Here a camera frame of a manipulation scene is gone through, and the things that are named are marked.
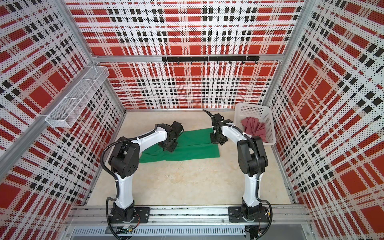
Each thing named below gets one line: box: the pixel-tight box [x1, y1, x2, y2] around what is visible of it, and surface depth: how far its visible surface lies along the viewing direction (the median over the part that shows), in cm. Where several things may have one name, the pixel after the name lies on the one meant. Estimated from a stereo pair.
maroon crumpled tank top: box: [241, 116, 269, 143], surface depth 105 cm
